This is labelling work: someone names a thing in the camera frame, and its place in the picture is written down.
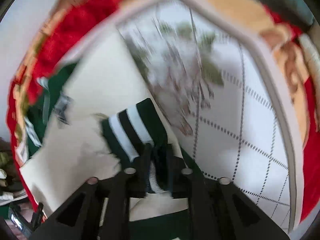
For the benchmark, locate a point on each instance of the red floral blanket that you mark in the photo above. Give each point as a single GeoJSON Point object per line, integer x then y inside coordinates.
{"type": "Point", "coordinates": [70, 20]}

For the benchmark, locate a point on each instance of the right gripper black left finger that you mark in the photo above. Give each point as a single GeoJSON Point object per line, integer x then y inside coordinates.
{"type": "Point", "coordinates": [99, 209]}

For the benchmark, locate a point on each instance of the white quilted mat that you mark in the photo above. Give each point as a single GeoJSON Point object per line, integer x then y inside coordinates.
{"type": "Point", "coordinates": [215, 85]}

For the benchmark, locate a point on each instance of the green and cream varsity jacket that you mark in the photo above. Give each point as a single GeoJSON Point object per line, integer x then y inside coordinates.
{"type": "Point", "coordinates": [97, 124]}

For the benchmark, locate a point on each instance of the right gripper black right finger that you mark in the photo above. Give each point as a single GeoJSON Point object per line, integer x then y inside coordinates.
{"type": "Point", "coordinates": [217, 209]}

